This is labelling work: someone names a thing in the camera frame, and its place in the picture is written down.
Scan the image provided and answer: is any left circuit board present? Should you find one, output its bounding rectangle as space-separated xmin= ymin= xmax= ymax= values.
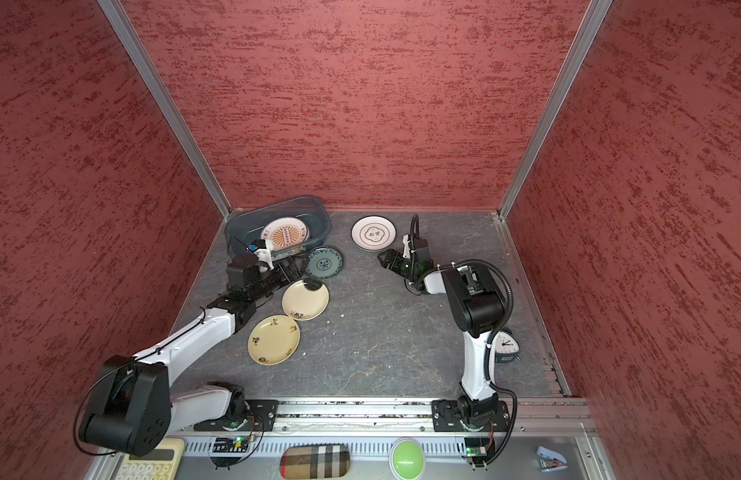
xmin=210 ymin=437 xmax=248 ymax=456

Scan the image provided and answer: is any white blue stapler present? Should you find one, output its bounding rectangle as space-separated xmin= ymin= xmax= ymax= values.
xmin=537 ymin=446 xmax=568 ymax=473

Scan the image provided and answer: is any right aluminium corner post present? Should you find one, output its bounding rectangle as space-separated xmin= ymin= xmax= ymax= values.
xmin=498 ymin=0 xmax=613 ymax=222

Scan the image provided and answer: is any cream plate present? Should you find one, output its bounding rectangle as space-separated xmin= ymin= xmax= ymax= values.
xmin=248 ymin=315 xmax=300 ymax=366
xmin=282 ymin=279 xmax=330 ymax=321

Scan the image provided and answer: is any small teal patterned plate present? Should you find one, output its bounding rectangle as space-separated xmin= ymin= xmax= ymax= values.
xmin=304 ymin=246 xmax=344 ymax=280

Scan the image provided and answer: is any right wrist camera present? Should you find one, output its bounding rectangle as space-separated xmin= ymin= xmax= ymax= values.
xmin=403 ymin=233 xmax=414 ymax=260

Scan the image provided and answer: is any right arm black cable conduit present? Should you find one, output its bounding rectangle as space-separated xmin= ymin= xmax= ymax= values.
xmin=407 ymin=214 xmax=520 ymax=466

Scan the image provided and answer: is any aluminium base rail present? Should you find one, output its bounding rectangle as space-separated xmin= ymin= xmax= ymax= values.
xmin=84 ymin=394 xmax=615 ymax=480

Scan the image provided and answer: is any teal alarm clock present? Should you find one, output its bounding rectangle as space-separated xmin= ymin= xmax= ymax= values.
xmin=494 ymin=330 xmax=521 ymax=363

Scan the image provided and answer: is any aluminium corner post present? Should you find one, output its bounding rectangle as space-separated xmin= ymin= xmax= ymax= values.
xmin=498 ymin=0 xmax=613 ymax=222
xmin=98 ymin=0 xmax=232 ymax=220

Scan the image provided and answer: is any blue translucent plastic bin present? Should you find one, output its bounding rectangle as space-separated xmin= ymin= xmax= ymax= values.
xmin=224 ymin=195 xmax=332 ymax=260

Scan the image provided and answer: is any right circuit board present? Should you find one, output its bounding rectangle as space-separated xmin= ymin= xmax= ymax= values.
xmin=464 ymin=437 xmax=494 ymax=460

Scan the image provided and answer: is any green round button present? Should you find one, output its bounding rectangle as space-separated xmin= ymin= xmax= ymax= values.
xmin=389 ymin=437 xmax=426 ymax=480

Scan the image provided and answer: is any white plate orange sunburst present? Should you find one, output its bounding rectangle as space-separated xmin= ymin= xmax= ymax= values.
xmin=260 ymin=217 xmax=310 ymax=251

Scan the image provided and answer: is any white plate flower outline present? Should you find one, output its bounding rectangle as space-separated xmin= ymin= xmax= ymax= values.
xmin=350 ymin=215 xmax=397 ymax=251

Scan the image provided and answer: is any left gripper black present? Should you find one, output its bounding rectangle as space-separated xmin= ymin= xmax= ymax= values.
xmin=249 ymin=255 xmax=310 ymax=301

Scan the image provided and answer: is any circuit board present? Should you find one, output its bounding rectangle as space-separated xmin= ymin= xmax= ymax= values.
xmin=210 ymin=437 xmax=248 ymax=456
xmin=464 ymin=437 xmax=494 ymax=460

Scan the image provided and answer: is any plaid pouch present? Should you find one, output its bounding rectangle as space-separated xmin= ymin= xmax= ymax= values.
xmin=280 ymin=444 xmax=350 ymax=479

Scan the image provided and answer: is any left aluminium corner post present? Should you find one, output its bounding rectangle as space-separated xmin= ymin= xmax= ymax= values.
xmin=98 ymin=0 xmax=232 ymax=220

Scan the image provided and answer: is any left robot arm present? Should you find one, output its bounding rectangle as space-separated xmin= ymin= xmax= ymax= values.
xmin=72 ymin=252 xmax=304 ymax=456

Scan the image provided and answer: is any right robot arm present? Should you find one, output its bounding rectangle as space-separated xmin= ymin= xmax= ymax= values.
xmin=378 ymin=249 xmax=514 ymax=428

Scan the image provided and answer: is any cream calculator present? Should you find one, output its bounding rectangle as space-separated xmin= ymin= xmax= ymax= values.
xmin=114 ymin=438 xmax=186 ymax=480

